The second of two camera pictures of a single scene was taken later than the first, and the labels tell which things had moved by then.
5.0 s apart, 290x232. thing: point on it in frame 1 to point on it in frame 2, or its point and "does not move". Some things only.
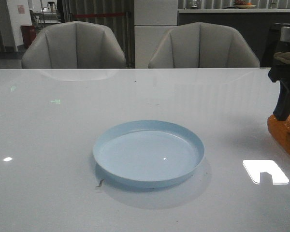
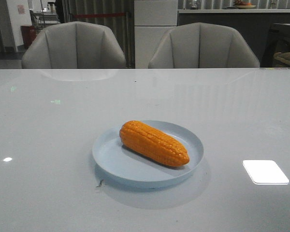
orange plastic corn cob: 287,132 to 154,143
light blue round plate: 149,153 does not move
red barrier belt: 98,15 does not move
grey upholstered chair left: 75,45 does not move
